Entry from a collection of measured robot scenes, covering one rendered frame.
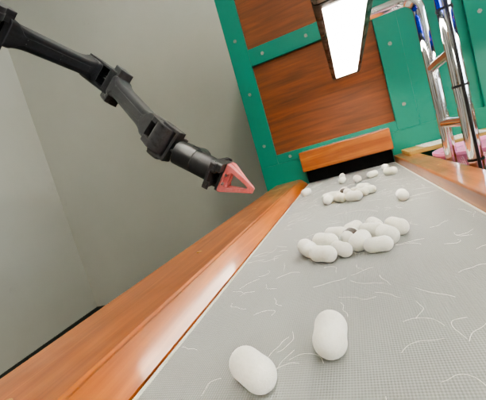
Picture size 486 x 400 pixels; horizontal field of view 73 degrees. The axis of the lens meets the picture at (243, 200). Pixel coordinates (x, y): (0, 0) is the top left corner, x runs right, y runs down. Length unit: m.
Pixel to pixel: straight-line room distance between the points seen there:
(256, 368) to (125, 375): 0.11
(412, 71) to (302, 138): 0.41
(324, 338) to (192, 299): 0.18
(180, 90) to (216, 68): 0.28
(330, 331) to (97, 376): 0.16
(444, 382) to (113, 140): 2.44
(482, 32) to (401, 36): 0.22
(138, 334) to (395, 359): 0.19
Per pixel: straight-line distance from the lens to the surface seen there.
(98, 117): 2.61
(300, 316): 0.29
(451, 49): 0.70
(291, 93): 1.27
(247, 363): 0.22
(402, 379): 0.22
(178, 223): 2.36
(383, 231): 0.40
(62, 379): 0.29
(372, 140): 1.17
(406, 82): 1.25
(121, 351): 0.29
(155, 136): 0.79
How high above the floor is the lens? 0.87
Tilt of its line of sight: 6 degrees down
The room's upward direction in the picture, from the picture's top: 16 degrees counter-clockwise
